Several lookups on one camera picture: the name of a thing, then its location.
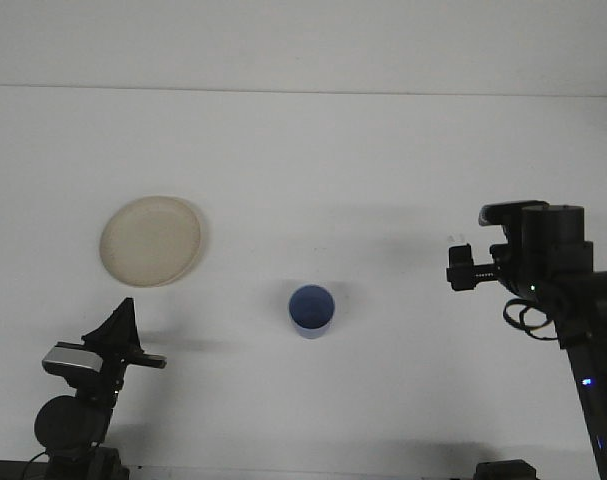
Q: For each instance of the pale round plate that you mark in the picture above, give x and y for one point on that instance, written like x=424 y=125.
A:
x=150 y=242

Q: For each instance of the pale blue cup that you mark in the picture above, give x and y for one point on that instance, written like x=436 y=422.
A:
x=311 y=307

